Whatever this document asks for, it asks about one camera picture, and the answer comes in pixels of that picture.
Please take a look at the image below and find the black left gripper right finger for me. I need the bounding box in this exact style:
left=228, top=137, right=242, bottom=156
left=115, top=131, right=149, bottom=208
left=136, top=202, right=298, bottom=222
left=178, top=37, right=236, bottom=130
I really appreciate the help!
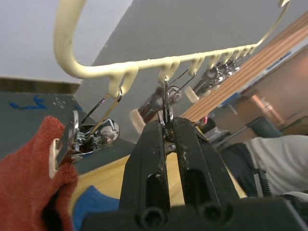
left=172, top=117, right=241, bottom=210

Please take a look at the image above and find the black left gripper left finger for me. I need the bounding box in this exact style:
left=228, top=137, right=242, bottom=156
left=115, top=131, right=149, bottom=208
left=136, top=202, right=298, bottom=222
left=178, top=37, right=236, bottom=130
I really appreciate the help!
left=119, top=120, right=171, bottom=213

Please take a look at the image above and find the metal clip with cream pads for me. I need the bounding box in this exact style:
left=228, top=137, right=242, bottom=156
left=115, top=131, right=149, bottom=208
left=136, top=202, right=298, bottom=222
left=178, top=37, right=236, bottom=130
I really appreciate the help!
left=193, top=63, right=221, bottom=95
left=49, top=92, right=121, bottom=179
left=218, top=59, right=243, bottom=80
left=129, top=72, right=200, bottom=154

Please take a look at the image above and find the cream plastic clip hanger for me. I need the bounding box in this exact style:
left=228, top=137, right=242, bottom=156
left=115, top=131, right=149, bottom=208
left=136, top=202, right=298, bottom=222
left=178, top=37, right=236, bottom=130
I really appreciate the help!
left=54, top=0, right=292, bottom=95

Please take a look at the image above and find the blue sock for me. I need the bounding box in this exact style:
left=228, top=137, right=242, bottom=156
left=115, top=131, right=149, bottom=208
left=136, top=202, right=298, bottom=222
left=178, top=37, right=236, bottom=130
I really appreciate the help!
left=71, top=184, right=121, bottom=231

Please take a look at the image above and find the copper cylinder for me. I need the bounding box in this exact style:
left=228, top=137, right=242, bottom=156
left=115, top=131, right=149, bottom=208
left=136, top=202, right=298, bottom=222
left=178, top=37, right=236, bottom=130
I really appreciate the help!
left=249, top=94, right=286, bottom=127

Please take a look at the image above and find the red sock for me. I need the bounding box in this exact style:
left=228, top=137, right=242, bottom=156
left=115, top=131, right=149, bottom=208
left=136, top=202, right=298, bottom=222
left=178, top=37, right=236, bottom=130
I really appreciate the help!
left=0, top=115, right=80, bottom=231

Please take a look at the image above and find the brown wooden ledge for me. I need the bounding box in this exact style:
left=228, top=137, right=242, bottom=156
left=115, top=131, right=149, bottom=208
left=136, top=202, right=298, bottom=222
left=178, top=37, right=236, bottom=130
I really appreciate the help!
left=0, top=76, right=82, bottom=94

